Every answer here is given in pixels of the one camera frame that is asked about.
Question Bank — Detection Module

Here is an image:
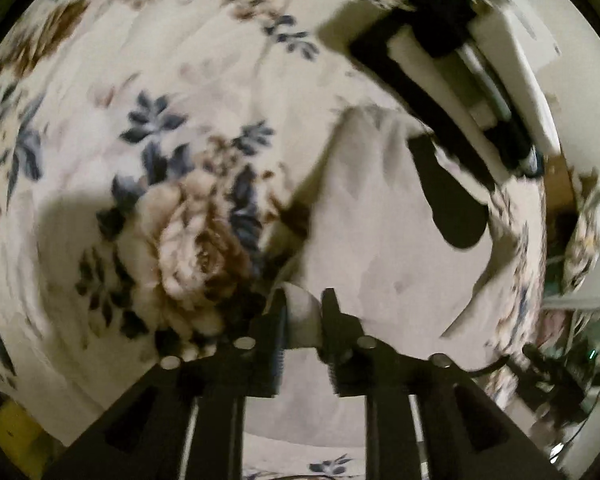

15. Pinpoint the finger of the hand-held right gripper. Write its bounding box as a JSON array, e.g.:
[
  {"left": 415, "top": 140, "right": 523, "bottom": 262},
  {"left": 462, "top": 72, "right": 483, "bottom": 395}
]
[
  {"left": 407, "top": 135, "right": 490, "bottom": 251},
  {"left": 349, "top": 9, "right": 498, "bottom": 192}
]

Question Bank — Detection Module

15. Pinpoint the floral cloth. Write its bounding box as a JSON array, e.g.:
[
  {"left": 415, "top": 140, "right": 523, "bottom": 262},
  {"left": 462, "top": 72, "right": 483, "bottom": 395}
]
[{"left": 562, "top": 172, "right": 600, "bottom": 293}]

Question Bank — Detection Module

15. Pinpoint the yellow object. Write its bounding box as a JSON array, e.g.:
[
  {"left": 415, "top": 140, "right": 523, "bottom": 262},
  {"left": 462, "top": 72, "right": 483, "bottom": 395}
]
[{"left": 0, "top": 400, "right": 48, "bottom": 478}]

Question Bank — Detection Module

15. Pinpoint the small white garment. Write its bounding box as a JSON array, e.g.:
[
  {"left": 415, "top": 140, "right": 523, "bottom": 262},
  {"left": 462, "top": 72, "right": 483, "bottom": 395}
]
[{"left": 260, "top": 104, "right": 497, "bottom": 450}]

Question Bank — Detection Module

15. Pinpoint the floral blanket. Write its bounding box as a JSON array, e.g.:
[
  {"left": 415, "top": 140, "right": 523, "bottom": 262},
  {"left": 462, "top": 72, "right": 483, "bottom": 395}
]
[{"left": 0, "top": 0, "right": 548, "bottom": 480}]

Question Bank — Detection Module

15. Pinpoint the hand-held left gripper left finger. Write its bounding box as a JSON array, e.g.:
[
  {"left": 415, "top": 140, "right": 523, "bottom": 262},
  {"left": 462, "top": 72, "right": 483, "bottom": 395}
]
[{"left": 44, "top": 288, "right": 288, "bottom": 480}]

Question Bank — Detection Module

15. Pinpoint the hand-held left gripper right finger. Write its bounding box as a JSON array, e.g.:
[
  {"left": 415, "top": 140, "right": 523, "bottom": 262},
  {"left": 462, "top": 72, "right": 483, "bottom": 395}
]
[{"left": 321, "top": 287, "right": 567, "bottom": 480}]

